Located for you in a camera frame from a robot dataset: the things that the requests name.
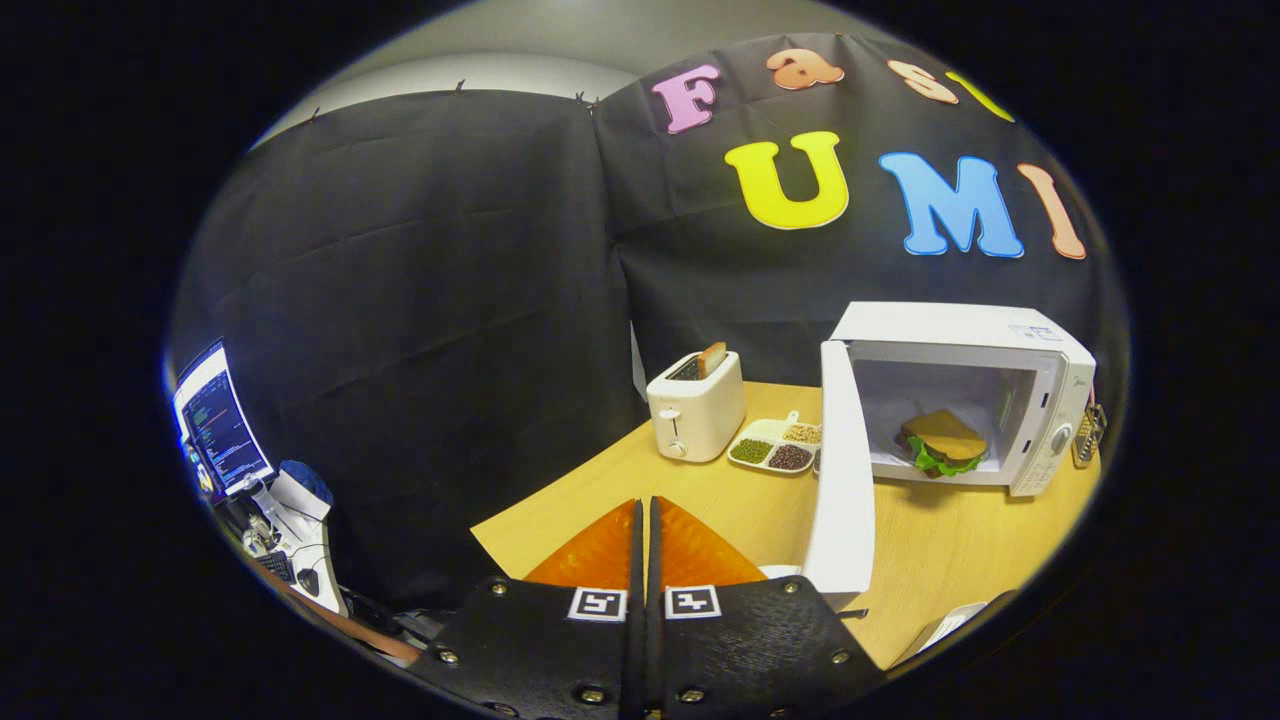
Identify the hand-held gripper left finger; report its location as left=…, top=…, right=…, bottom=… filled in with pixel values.
left=405, top=497, right=646, bottom=719

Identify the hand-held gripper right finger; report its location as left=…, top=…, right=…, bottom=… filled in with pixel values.
left=648, top=495, right=891, bottom=719

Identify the sandwich with green lettuce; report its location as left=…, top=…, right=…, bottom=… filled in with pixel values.
left=900, top=408, right=991, bottom=479

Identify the white microwave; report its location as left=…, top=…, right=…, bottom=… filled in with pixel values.
left=800, top=300, right=1098, bottom=611

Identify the white flat dish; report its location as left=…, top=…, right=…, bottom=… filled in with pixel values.
left=890, top=600, right=991, bottom=666

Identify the divided white bean dish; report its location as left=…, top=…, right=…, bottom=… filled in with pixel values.
left=727, top=410, right=823, bottom=475

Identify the cream toaster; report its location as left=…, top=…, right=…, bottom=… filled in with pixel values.
left=646, top=350, right=747, bottom=464

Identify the blue cloth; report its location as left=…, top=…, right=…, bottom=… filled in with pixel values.
left=280, top=460, right=334, bottom=506

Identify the black backdrop cloth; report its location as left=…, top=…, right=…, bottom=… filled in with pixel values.
left=165, top=33, right=1131, bottom=611

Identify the computer monitor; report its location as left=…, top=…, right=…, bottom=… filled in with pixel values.
left=172, top=340, right=276, bottom=498

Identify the wire mesh holder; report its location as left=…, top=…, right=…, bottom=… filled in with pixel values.
left=1073, top=400, right=1108, bottom=469

